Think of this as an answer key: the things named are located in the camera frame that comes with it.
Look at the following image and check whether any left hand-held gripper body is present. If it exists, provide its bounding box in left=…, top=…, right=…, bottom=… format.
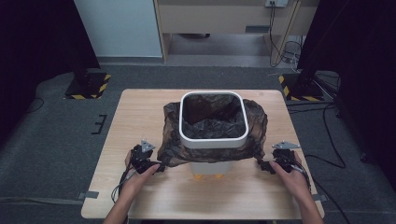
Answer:
left=129, top=139, right=162, bottom=175

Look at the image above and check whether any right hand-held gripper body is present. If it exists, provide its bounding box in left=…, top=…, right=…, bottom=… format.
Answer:
left=271, top=140, right=302, bottom=174

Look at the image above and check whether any black plastic trash bag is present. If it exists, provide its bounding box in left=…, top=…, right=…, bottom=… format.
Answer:
left=157, top=92, right=269, bottom=168

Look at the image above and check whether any white trash bin with face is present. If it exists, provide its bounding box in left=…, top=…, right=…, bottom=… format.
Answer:
left=189, top=160, right=233, bottom=181

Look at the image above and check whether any white square bin rim ring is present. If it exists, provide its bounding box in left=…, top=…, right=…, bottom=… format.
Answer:
left=178, top=90, right=250, bottom=150

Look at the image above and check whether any person's left hand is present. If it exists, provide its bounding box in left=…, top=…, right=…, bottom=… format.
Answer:
left=120, top=150, right=161, bottom=199

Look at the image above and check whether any person's right hand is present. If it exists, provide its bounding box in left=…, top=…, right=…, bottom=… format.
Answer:
left=269, top=152, right=312, bottom=201

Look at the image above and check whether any black curtain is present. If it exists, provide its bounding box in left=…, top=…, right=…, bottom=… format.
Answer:
left=297, top=0, right=396, bottom=190
left=0, top=0, right=101, bottom=143

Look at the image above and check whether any grey desk label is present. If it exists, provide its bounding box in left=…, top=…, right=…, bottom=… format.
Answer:
left=245, top=25, right=271, bottom=35

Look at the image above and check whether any white cabinet panel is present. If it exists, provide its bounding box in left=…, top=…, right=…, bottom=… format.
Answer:
left=74, top=0, right=163, bottom=59

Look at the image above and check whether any wooden desk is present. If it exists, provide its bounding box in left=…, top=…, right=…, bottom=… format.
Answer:
left=153, top=0, right=321, bottom=64

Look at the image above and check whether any white power socket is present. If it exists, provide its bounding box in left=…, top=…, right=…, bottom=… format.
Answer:
left=264, top=0, right=290, bottom=8

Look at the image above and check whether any bundle of cables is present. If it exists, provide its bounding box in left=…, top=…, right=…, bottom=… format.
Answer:
left=280, top=36, right=304, bottom=73

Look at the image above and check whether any black socket cable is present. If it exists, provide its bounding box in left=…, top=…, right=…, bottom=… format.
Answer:
left=267, top=2, right=284, bottom=68

